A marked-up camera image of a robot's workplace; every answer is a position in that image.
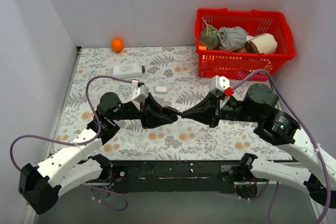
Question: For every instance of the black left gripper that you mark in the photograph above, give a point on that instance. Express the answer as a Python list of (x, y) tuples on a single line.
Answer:
[(143, 114)]

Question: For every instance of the white plastic bottle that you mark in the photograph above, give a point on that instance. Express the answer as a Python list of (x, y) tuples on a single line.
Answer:
[(128, 71)]

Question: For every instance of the green melon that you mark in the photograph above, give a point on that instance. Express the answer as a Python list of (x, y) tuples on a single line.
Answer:
[(209, 37)]

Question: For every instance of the black earbud charging case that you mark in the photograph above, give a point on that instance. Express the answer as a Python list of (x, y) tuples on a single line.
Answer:
[(171, 113)]

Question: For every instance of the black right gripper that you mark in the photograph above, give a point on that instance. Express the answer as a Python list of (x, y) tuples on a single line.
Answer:
[(216, 111)]

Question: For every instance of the orange fruit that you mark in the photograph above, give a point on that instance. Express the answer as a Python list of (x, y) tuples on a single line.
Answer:
[(117, 45)]

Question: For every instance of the grey crumpled cloth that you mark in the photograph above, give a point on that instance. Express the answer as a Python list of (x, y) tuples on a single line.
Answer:
[(232, 39)]

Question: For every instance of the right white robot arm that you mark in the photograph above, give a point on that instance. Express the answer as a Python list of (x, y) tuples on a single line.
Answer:
[(274, 126)]

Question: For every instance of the red plastic basket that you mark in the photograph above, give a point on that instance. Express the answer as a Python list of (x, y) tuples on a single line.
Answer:
[(235, 65)]

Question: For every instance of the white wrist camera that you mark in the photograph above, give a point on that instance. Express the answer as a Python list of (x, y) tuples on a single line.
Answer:
[(221, 89), (139, 94)]

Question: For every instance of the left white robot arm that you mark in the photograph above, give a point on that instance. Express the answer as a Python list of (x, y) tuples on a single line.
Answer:
[(41, 185)]

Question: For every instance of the white earbud charging case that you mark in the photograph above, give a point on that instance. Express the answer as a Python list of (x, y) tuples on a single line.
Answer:
[(161, 89)]

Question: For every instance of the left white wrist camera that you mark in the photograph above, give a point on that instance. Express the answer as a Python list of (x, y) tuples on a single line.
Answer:
[(139, 94)]

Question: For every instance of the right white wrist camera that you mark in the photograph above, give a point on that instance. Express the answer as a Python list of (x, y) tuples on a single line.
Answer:
[(221, 89)]

